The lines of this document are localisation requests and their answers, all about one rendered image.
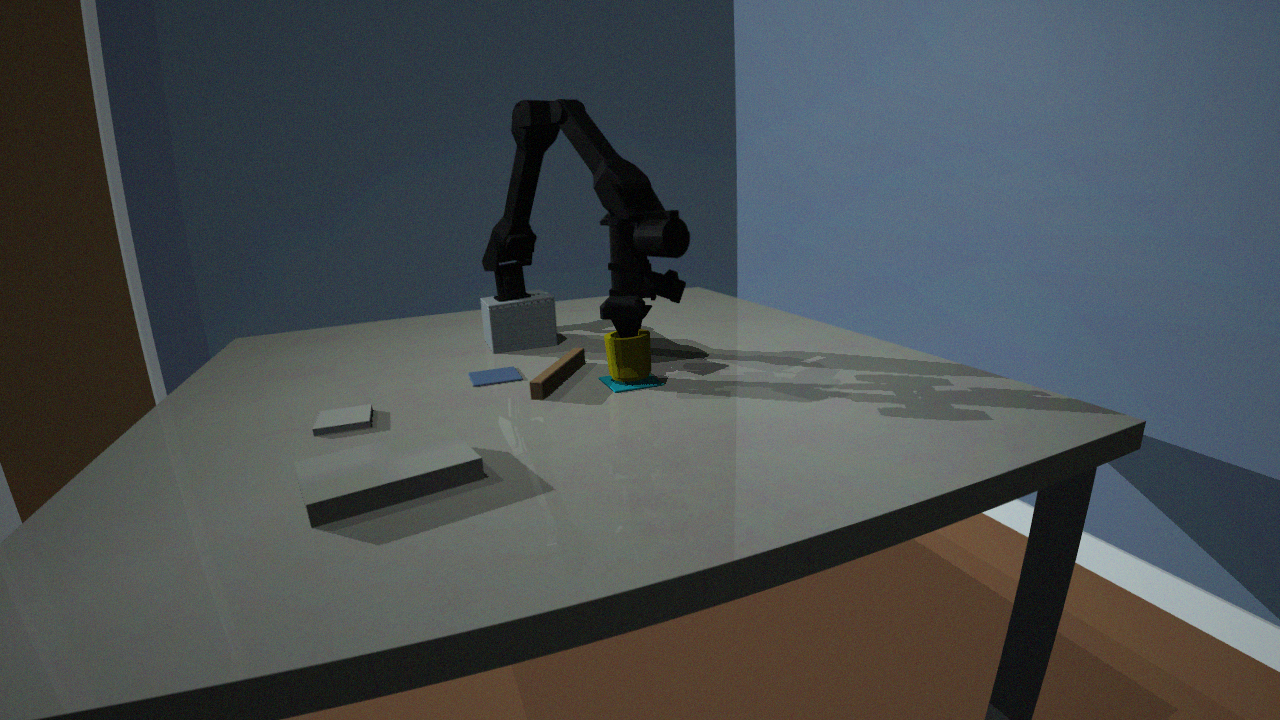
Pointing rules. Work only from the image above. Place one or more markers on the yellow cup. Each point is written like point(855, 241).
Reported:
point(629, 359)

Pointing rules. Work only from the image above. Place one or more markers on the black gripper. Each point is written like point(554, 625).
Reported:
point(625, 305)

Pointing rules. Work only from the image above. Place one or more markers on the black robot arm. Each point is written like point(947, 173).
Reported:
point(638, 222)

